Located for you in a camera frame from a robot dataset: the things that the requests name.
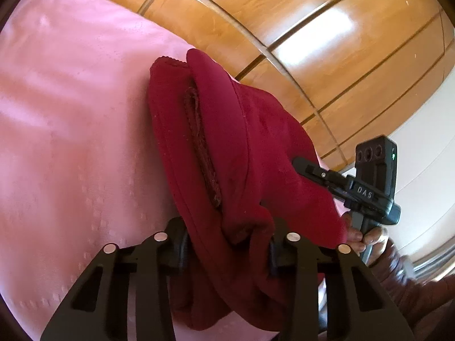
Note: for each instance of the person's right hand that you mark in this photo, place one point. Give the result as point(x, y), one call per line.
point(376, 239)

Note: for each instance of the pink bed sheet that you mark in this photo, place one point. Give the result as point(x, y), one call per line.
point(80, 164)

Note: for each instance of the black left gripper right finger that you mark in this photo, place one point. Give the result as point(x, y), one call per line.
point(358, 307)

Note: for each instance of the maroon embroidered sweater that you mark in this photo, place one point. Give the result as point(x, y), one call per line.
point(227, 151)

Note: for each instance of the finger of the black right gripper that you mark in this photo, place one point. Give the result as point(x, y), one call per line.
point(337, 184)

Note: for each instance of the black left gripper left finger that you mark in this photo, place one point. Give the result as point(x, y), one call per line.
point(96, 306)

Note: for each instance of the dark sleeved right forearm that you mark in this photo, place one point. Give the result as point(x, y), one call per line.
point(428, 308)

